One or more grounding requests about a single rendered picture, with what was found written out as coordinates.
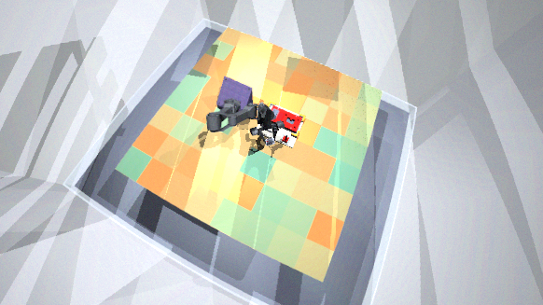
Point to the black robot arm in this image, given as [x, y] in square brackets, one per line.
[251, 111]

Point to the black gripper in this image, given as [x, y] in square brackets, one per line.
[265, 125]

